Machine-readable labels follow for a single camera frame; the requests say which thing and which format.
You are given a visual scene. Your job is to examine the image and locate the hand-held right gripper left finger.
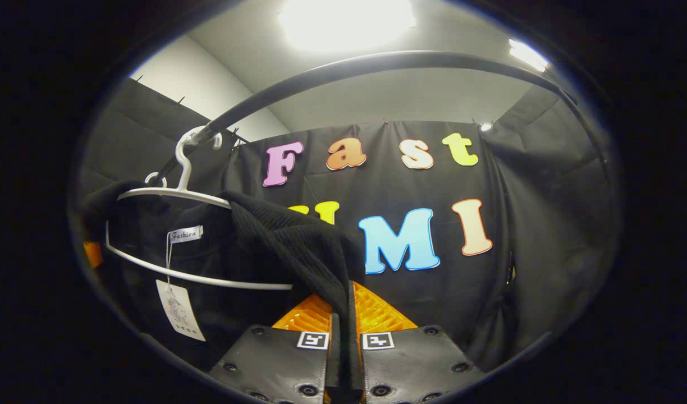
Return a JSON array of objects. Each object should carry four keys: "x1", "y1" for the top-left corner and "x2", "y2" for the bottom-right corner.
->
[{"x1": 209, "y1": 292, "x2": 344, "y2": 404}]

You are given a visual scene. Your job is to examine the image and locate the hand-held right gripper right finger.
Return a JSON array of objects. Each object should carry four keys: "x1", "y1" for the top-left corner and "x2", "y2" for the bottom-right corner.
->
[{"x1": 352, "y1": 281, "x2": 487, "y2": 404}]

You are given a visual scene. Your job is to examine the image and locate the black knit jacket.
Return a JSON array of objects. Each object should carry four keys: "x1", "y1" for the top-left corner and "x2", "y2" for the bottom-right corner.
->
[{"x1": 80, "y1": 180, "x2": 367, "y2": 393}]

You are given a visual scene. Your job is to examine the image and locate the black metal clothes rack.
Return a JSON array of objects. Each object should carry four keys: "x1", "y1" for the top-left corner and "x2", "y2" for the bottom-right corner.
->
[{"x1": 153, "y1": 49, "x2": 613, "y2": 186}]

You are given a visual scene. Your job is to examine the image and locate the white paper hang tag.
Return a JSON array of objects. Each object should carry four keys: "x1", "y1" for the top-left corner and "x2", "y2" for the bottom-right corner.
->
[{"x1": 155, "y1": 279, "x2": 207, "y2": 342}]

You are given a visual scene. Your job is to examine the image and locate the large ceiling light panel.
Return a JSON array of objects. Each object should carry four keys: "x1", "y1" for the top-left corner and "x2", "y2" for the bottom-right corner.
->
[{"x1": 279, "y1": 0, "x2": 417, "y2": 52}]

